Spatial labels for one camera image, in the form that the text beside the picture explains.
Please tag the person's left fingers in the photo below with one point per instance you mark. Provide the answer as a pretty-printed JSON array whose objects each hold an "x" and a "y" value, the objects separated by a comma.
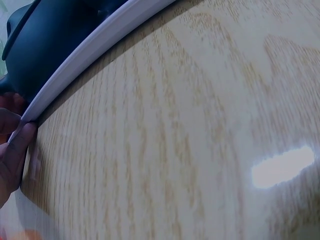
[{"x": 15, "y": 140}]

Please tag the person's left hand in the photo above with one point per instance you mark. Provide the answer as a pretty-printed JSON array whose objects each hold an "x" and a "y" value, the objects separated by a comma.
[{"x": 11, "y": 155}]

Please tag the white tray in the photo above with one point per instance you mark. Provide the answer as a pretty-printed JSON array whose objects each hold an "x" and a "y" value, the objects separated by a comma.
[{"x": 82, "y": 57}]

